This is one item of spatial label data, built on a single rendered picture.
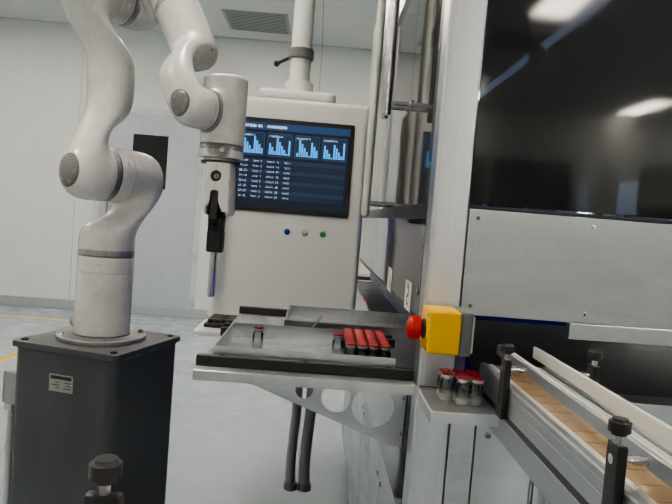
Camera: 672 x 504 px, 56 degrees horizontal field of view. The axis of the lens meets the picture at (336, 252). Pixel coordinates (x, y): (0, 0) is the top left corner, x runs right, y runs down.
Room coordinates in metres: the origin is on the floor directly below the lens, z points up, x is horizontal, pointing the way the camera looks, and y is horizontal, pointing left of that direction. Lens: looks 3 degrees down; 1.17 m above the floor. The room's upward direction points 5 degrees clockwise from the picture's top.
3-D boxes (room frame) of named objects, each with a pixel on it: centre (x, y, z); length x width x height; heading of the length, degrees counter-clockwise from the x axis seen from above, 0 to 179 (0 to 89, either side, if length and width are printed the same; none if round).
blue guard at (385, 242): (2.14, -0.13, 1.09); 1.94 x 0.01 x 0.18; 2
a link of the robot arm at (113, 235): (1.43, 0.49, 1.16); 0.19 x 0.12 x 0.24; 147
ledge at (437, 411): (1.04, -0.23, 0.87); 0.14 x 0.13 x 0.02; 92
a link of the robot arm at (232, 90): (1.21, 0.24, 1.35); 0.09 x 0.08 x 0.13; 147
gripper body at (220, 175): (1.22, 0.23, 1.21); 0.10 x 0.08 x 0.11; 2
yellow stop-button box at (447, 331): (1.05, -0.19, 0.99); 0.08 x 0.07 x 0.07; 92
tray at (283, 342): (1.29, 0.05, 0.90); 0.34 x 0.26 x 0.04; 92
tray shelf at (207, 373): (1.46, 0.01, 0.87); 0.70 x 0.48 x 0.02; 2
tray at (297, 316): (1.64, -0.06, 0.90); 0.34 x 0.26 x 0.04; 92
